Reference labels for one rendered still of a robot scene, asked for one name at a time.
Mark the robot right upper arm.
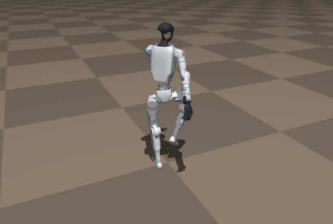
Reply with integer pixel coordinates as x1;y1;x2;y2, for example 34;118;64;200
173;48;187;81

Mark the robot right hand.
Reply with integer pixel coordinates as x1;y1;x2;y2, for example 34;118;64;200
182;96;193;121

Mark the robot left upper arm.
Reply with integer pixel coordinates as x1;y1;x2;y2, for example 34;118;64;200
145;45;153;61

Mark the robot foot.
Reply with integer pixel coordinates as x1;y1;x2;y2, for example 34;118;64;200
151;155;163;167
169;136;179;146

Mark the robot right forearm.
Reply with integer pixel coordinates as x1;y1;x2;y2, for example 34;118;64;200
182;72;191;101

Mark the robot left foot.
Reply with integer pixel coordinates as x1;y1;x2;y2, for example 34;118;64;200
151;155;163;167

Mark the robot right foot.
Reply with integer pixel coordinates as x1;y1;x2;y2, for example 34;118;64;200
169;136;179;146

